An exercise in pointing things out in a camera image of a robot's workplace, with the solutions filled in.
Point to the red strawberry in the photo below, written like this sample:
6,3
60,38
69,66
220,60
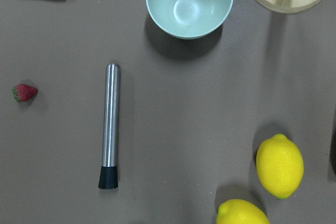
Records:
23,92

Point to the upper yellow lemon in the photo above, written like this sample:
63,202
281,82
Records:
280,166

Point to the yellow lemon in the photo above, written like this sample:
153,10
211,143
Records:
240,211
280,166

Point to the lower yellow lemon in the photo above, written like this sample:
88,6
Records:
240,211

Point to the mint green bowl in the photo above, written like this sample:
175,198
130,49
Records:
189,19

